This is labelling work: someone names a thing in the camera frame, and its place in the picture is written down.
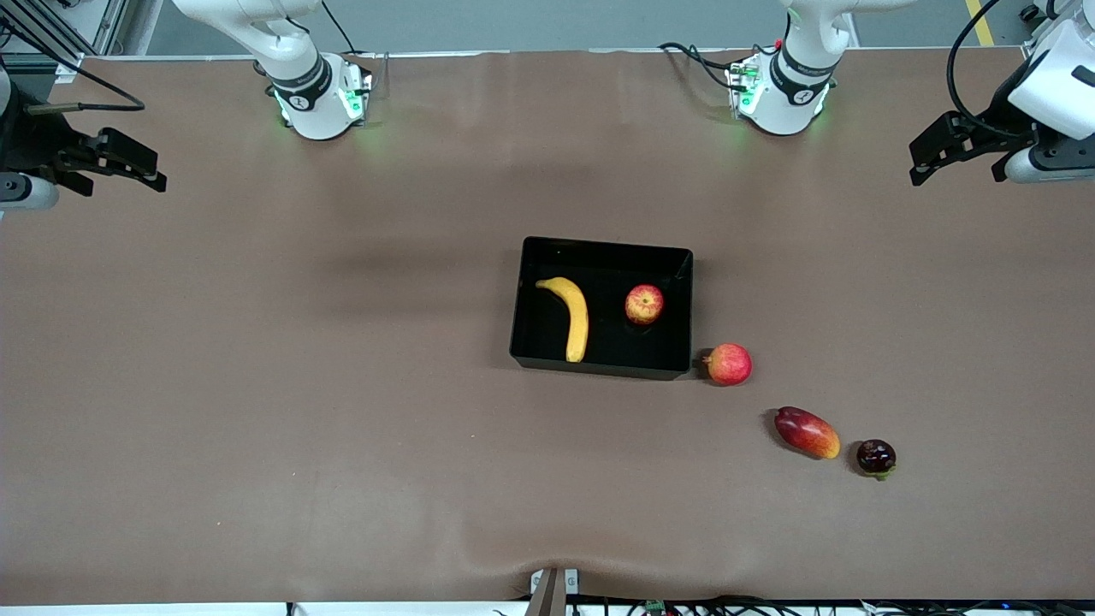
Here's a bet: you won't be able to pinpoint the black cables at arm base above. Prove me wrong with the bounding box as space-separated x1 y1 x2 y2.
657 40 764 91

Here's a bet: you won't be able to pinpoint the thin black base cable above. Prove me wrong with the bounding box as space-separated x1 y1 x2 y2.
321 0 357 54

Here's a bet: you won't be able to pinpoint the brown table cover sheet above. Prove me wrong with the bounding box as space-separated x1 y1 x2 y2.
0 49 1095 605

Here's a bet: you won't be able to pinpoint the red round pomegranate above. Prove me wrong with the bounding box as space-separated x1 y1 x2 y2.
703 342 754 388

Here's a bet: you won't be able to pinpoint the aluminium frame with caster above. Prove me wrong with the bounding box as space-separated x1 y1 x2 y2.
1018 0 1080 65

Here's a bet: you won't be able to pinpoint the red orange mango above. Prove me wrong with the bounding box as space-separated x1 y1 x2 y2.
774 406 842 461

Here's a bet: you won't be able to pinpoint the red yellow apple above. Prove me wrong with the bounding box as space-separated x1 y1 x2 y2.
624 284 666 327

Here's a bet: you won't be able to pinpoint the grey metal table clamp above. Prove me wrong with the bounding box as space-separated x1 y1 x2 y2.
529 567 580 616

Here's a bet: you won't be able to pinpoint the black rectangular plastic box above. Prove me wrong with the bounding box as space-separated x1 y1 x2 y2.
510 236 695 382

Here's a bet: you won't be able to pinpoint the dark purple mangosteen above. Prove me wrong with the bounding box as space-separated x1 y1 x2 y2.
856 439 898 482

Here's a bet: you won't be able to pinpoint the yellow banana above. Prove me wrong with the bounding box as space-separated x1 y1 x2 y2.
536 276 590 364

